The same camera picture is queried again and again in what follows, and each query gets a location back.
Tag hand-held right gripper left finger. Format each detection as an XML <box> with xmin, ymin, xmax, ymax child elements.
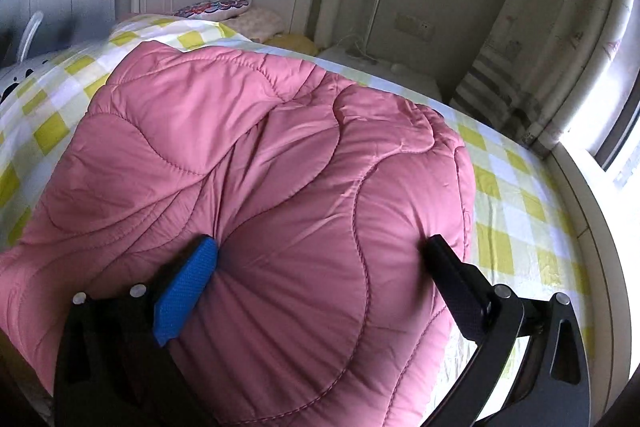
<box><xmin>53</xmin><ymin>234</ymin><xmax>219</xmax><ymax>427</ymax></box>

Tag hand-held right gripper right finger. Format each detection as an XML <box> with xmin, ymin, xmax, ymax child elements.
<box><xmin>424</xmin><ymin>234</ymin><xmax>592</xmax><ymax>427</ymax></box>

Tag pink quilted comforter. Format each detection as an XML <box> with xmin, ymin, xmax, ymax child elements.
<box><xmin>0</xmin><ymin>39</ymin><xmax>477</xmax><ymax>427</ymax></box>

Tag yellow white checkered bed sheet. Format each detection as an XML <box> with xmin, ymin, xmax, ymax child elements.
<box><xmin>0</xmin><ymin>13</ymin><xmax>597</xmax><ymax>410</ymax></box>

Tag white nightstand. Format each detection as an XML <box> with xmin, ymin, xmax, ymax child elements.
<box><xmin>316</xmin><ymin>45</ymin><xmax>444</xmax><ymax>101</ymax></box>

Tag window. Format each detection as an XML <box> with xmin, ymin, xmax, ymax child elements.
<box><xmin>565</xmin><ymin>0</ymin><xmax>640</xmax><ymax>190</ymax></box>

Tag white black-spotted plush toy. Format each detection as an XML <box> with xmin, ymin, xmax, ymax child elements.
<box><xmin>0</xmin><ymin>9</ymin><xmax>53</xmax><ymax>105</ymax></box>

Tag pink fluffy cushion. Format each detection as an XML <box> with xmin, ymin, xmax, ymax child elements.
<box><xmin>231</xmin><ymin>6</ymin><xmax>287</xmax><ymax>42</ymax></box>

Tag embroidered floral pillow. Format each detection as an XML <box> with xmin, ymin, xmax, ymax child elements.
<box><xmin>171</xmin><ymin>0</ymin><xmax>252</xmax><ymax>20</ymax></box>

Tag printed curtain with striped hem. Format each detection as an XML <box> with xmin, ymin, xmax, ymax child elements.
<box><xmin>449</xmin><ymin>0</ymin><xmax>632</xmax><ymax>150</ymax></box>

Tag beige bed frame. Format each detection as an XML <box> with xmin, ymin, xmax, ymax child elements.
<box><xmin>537</xmin><ymin>139</ymin><xmax>633</xmax><ymax>413</ymax></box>

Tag wall socket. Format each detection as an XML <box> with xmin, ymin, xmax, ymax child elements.
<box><xmin>394</xmin><ymin>11</ymin><xmax>434</xmax><ymax>41</ymax></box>

